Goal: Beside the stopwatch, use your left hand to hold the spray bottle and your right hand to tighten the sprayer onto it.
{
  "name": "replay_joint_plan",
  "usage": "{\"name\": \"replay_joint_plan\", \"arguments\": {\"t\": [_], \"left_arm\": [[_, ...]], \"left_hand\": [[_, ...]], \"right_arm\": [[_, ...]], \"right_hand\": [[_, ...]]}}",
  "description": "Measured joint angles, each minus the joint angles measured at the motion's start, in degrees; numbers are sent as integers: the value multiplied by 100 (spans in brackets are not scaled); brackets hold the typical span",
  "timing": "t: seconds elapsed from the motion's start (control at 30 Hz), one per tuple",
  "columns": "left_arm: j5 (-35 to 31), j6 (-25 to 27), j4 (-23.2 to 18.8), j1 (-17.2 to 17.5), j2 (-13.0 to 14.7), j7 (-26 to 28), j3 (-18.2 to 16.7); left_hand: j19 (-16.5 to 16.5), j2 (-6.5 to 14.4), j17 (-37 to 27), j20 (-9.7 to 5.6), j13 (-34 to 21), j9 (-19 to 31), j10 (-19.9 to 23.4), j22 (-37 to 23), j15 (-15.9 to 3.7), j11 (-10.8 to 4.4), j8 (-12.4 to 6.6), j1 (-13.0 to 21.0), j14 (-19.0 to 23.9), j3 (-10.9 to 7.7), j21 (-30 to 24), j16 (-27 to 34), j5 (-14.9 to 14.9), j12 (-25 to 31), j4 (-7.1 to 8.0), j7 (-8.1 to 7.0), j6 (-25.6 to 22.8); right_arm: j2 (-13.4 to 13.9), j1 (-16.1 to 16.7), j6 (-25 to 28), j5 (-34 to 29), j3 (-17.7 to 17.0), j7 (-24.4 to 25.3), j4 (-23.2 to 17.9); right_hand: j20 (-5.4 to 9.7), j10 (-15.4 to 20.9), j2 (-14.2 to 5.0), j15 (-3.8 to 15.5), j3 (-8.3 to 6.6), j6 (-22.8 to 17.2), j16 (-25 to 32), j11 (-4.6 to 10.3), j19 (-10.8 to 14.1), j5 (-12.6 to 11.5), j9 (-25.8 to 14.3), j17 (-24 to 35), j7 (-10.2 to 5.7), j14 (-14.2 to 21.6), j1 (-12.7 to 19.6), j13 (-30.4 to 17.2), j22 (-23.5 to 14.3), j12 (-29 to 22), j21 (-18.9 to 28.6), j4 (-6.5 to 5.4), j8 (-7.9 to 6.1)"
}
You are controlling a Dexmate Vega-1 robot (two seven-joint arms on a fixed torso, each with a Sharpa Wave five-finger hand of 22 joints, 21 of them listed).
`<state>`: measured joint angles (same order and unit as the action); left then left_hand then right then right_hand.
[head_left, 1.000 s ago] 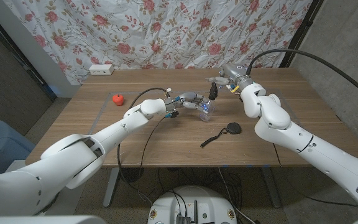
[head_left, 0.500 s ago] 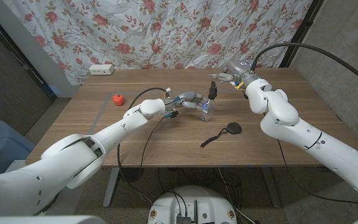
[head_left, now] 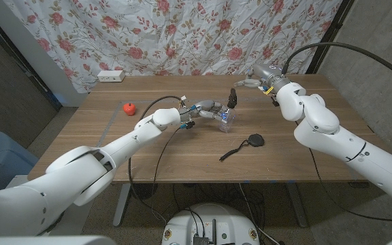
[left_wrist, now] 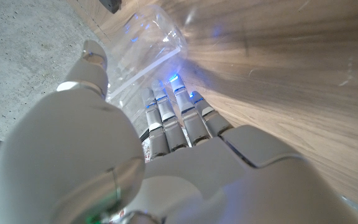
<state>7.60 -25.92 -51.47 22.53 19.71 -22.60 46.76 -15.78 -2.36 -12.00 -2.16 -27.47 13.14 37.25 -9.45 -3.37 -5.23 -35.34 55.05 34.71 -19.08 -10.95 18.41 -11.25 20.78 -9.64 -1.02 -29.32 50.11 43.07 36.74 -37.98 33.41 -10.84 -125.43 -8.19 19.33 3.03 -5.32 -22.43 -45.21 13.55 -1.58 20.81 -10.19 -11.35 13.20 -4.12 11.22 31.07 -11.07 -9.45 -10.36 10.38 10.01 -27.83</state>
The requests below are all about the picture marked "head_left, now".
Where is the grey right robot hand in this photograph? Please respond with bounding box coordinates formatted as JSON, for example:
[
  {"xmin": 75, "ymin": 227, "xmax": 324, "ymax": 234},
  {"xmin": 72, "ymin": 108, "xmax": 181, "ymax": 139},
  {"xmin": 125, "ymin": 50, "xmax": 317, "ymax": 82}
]
[{"xmin": 233, "ymin": 63, "xmax": 291, "ymax": 95}]

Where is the black backdrop stand pole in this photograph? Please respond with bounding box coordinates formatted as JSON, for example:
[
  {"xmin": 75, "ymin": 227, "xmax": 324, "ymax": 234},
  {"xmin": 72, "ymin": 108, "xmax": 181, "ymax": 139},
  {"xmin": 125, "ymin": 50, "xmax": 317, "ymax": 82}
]
[{"xmin": 306, "ymin": 0, "xmax": 355, "ymax": 75}]

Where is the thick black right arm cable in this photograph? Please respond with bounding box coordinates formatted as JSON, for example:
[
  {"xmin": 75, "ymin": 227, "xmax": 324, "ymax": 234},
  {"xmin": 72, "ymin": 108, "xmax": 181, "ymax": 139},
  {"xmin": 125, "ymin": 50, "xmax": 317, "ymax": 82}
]
[{"xmin": 281, "ymin": 42, "xmax": 392, "ymax": 86}]

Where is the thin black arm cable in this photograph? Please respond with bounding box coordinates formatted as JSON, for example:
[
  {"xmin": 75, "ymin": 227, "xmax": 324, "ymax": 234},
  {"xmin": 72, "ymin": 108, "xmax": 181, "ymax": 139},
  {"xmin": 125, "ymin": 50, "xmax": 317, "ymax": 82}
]
[
  {"xmin": 152, "ymin": 124, "xmax": 185, "ymax": 218},
  {"xmin": 308, "ymin": 148, "xmax": 392, "ymax": 226}
]

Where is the white robot chest shell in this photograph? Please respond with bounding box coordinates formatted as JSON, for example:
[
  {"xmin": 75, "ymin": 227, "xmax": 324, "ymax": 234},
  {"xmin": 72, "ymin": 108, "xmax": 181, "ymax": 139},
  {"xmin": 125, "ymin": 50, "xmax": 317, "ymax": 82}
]
[{"xmin": 0, "ymin": 235, "xmax": 118, "ymax": 245}]

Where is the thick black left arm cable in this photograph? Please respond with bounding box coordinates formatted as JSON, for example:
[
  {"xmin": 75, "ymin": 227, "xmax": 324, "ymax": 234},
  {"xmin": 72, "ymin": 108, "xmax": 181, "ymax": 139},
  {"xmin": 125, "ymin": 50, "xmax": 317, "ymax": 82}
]
[{"xmin": 127, "ymin": 95, "xmax": 186, "ymax": 222}]

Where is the small red tomato toy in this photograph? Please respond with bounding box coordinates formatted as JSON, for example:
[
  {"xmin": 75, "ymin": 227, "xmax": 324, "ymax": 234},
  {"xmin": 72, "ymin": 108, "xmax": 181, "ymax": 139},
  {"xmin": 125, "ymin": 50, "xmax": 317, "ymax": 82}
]
[{"xmin": 122, "ymin": 102, "xmax": 137, "ymax": 116}]

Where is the black trigger sprayer head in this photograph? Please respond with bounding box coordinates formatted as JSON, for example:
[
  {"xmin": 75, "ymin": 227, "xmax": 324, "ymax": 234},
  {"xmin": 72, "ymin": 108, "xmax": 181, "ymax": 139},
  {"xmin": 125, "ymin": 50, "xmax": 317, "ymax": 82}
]
[{"xmin": 227, "ymin": 88, "xmax": 238, "ymax": 110}]

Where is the black round lid with strap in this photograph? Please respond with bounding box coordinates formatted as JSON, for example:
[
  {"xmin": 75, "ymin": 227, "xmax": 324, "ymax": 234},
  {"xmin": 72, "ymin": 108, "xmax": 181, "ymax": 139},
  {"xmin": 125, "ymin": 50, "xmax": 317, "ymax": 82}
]
[{"xmin": 218, "ymin": 133, "xmax": 265, "ymax": 162}]

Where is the clear plastic spray bottle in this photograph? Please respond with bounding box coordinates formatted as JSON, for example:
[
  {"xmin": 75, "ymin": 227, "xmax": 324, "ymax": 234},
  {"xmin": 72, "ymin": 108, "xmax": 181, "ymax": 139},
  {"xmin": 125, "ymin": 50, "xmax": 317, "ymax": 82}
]
[{"xmin": 218, "ymin": 108, "xmax": 236, "ymax": 133}]

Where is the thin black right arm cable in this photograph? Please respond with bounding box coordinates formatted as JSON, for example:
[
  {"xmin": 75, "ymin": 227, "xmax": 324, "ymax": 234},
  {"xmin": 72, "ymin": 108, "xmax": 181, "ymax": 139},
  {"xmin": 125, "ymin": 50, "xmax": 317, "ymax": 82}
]
[{"xmin": 308, "ymin": 148, "xmax": 392, "ymax": 226}]

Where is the white robot torso base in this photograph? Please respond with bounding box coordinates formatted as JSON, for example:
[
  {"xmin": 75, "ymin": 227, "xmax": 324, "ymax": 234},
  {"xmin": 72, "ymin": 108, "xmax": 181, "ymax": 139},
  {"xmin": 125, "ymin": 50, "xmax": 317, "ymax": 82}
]
[{"xmin": 161, "ymin": 203, "xmax": 261, "ymax": 245}]

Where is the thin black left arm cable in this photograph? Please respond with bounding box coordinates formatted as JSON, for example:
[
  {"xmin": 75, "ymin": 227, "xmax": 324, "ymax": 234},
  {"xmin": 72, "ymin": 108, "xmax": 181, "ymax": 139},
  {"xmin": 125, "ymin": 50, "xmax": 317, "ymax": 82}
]
[{"xmin": 152, "ymin": 124, "xmax": 185, "ymax": 218}]

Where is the white wall pillar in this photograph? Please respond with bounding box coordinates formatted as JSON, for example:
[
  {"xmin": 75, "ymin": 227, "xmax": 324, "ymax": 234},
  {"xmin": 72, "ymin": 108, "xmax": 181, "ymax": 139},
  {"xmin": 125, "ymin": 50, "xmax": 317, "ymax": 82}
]
[{"xmin": 0, "ymin": 0, "xmax": 88, "ymax": 108}]

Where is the white power strip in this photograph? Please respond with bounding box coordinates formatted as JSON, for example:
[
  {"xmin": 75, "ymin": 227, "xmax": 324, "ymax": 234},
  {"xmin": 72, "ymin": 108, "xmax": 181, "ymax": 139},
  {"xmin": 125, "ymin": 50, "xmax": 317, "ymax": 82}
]
[{"xmin": 97, "ymin": 69, "xmax": 126, "ymax": 83}]

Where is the grey metal table leg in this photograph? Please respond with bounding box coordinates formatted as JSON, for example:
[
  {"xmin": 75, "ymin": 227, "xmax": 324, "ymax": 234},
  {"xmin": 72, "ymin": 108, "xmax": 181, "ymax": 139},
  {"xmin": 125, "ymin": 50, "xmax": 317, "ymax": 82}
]
[
  {"xmin": 286, "ymin": 182, "xmax": 309, "ymax": 228},
  {"xmin": 112, "ymin": 183, "xmax": 132, "ymax": 228}
]

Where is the white floor cable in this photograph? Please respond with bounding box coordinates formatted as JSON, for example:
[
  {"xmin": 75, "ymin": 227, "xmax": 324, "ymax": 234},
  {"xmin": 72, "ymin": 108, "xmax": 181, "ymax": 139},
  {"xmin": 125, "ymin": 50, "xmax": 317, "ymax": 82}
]
[{"xmin": 238, "ymin": 183, "xmax": 281, "ymax": 245}]

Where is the black round floor disc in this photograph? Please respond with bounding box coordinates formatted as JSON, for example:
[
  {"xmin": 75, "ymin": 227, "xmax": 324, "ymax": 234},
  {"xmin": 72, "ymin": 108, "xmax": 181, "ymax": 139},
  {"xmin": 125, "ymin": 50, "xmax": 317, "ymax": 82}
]
[{"xmin": 129, "ymin": 183, "xmax": 159, "ymax": 200}]

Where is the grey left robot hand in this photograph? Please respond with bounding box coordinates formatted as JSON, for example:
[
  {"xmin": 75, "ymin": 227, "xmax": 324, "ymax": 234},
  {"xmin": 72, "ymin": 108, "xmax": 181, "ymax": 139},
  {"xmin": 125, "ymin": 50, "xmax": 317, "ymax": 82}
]
[{"xmin": 182, "ymin": 99, "xmax": 233, "ymax": 123}]

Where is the floral print backdrop cloth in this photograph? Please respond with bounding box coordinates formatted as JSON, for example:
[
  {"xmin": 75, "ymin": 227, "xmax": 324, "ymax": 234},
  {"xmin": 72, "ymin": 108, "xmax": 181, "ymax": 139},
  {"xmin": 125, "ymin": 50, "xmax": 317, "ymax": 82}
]
[{"xmin": 3, "ymin": 0, "xmax": 343, "ymax": 93}]

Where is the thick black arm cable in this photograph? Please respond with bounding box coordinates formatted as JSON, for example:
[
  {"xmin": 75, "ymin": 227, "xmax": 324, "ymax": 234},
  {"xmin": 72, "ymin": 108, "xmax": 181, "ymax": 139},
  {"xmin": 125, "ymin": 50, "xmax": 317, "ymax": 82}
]
[
  {"xmin": 127, "ymin": 95, "xmax": 186, "ymax": 222},
  {"xmin": 281, "ymin": 42, "xmax": 392, "ymax": 86}
]

